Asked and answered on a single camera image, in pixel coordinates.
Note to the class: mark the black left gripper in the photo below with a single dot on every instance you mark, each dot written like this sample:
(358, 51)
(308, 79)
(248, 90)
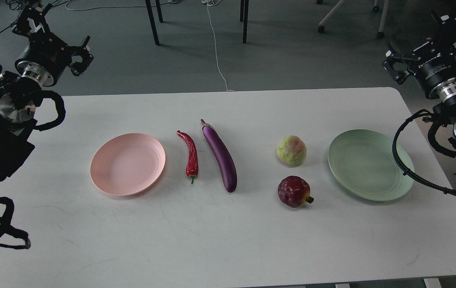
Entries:
(46, 55)

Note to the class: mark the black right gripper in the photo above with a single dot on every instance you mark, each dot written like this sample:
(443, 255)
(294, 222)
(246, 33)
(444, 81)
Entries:
(437, 66)

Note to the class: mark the green yellow apple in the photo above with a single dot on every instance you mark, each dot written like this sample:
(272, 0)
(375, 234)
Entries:
(291, 150)

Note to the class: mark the red chili pepper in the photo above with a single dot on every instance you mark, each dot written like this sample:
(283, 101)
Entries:
(192, 167)

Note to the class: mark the red pomegranate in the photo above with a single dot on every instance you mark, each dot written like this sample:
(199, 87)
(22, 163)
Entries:
(294, 192)

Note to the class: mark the purple eggplant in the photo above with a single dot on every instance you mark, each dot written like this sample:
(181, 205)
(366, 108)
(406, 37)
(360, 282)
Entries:
(223, 157)

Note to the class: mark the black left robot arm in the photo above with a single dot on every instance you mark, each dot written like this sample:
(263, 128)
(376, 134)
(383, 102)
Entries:
(26, 103)

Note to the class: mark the black table leg left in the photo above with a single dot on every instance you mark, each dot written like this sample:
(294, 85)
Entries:
(152, 19)

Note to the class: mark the black table leg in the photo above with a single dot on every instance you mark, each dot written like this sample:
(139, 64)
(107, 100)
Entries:
(152, 19)
(243, 17)

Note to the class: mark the green plate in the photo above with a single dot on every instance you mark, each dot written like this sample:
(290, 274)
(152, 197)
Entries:
(362, 161)

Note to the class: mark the pink plate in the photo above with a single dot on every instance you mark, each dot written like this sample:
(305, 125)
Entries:
(128, 164)

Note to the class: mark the black table leg right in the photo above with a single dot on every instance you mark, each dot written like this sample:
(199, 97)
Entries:
(243, 17)

